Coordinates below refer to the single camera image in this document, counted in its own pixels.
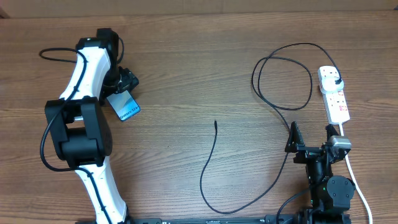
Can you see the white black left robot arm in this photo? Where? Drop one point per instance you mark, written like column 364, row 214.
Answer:
column 77, row 137

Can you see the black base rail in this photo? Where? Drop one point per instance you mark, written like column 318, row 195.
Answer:
column 268, row 219

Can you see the white charger plug adapter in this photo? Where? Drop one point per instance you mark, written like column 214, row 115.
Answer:
column 330, row 85

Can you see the white power strip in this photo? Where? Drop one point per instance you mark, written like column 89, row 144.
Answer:
column 335, row 103

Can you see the Samsung Galaxy smartphone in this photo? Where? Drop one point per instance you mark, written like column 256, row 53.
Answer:
column 124, row 105

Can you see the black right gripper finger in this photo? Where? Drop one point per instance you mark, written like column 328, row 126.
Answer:
column 331, row 133
column 295, row 140

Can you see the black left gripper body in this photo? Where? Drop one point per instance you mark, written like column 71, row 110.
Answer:
column 126, row 79

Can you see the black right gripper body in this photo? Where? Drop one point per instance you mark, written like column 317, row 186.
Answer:
column 305, row 155

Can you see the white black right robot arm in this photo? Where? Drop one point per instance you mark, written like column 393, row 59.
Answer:
column 330, row 194

